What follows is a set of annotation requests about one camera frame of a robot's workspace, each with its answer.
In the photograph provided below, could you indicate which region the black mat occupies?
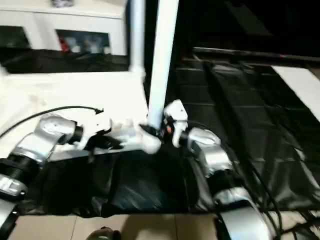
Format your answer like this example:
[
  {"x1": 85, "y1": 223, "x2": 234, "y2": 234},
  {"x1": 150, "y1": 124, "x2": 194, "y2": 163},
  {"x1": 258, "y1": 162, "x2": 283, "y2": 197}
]
[{"x1": 0, "y1": 47, "x2": 320, "y2": 218}]

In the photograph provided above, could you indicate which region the black robot foot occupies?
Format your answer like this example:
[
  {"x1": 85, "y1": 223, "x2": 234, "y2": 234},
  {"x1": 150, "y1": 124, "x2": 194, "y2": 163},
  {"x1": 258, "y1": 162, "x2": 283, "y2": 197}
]
[{"x1": 88, "y1": 226, "x2": 121, "y2": 240}]

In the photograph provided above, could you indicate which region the red packet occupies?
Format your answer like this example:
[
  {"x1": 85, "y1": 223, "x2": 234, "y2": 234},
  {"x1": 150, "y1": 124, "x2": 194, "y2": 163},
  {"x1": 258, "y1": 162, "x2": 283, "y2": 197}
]
[{"x1": 59, "y1": 35, "x2": 69, "y2": 52}]

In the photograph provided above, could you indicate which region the long black bar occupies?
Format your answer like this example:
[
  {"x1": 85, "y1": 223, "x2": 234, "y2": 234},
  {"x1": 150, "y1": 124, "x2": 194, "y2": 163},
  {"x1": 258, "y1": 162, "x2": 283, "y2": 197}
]
[{"x1": 192, "y1": 46, "x2": 320, "y2": 63}]

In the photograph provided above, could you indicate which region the white glass-door cabinet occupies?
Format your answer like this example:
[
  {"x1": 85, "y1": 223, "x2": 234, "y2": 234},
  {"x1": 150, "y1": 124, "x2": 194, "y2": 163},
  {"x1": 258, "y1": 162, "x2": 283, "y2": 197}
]
[{"x1": 0, "y1": 0, "x2": 129, "y2": 57}]

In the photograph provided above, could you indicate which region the black backdrop cloth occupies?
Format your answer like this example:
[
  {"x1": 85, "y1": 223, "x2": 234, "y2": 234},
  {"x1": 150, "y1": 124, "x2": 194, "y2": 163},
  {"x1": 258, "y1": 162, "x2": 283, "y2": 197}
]
[{"x1": 143, "y1": 0, "x2": 320, "y2": 60}]

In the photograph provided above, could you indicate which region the white flat board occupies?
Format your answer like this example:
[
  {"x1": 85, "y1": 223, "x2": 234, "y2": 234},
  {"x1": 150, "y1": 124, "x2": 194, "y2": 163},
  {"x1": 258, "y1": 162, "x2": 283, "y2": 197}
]
[{"x1": 270, "y1": 65, "x2": 320, "y2": 119}]

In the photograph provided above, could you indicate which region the black and white bag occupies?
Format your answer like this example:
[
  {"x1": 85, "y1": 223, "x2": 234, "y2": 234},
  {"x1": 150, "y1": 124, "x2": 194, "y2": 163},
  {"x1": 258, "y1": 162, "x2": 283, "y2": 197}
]
[{"x1": 51, "y1": 0, "x2": 76, "y2": 8}]

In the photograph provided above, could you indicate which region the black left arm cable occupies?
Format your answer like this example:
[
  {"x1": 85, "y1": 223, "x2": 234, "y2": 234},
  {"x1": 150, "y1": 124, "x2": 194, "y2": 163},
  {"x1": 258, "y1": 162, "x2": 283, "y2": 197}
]
[{"x1": 0, "y1": 105, "x2": 105, "y2": 139}]

